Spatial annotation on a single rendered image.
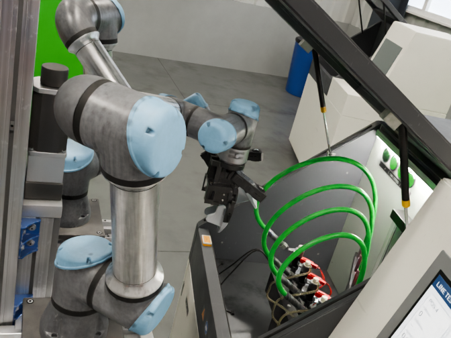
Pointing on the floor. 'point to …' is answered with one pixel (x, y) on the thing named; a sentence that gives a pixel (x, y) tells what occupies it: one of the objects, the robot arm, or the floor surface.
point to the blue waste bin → (298, 70)
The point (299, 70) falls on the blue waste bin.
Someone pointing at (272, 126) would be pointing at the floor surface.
